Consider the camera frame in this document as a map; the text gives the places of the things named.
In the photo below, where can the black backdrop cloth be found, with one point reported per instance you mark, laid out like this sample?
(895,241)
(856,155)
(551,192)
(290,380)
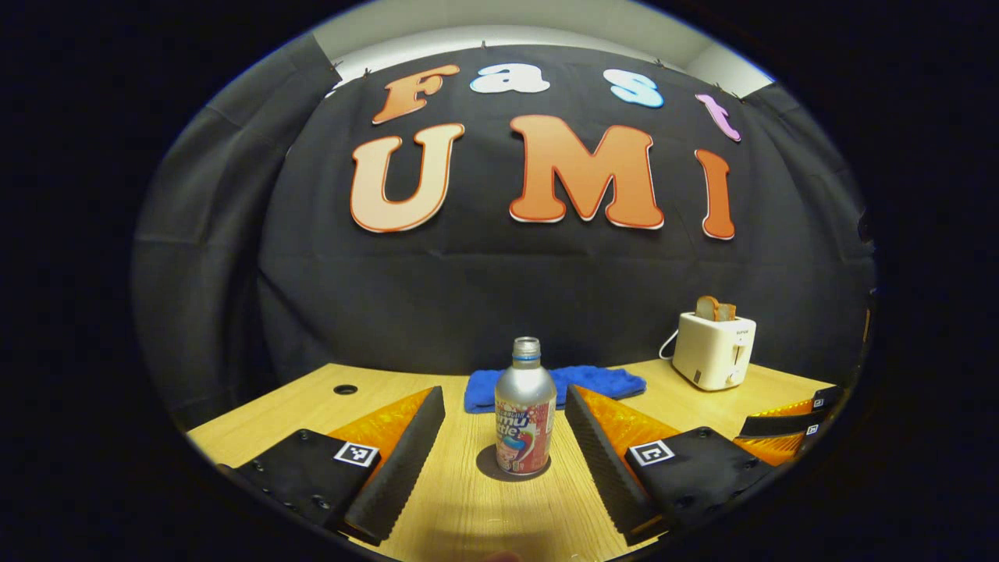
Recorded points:
(484,297)

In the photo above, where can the white toaster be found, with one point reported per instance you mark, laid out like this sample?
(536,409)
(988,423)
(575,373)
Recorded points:
(714,351)

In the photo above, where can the bread slice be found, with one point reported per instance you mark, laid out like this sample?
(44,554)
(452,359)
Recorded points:
(728,313)
(707,309)

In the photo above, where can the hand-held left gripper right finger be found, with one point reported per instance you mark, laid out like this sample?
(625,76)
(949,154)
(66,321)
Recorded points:
(601,468)

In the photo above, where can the blue folded cloth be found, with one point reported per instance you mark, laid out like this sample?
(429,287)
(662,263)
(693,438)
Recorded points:
(593,382)

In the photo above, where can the dark round coaster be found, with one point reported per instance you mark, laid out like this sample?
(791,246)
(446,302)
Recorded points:
(485,464)

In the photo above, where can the silver water bottle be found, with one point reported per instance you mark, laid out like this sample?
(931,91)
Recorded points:
(524,390)

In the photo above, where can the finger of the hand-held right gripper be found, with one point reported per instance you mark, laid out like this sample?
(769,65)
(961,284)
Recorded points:
(780,425)
(823,402)

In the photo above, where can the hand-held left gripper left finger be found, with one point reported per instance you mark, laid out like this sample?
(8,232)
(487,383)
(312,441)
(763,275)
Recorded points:
(402,468)

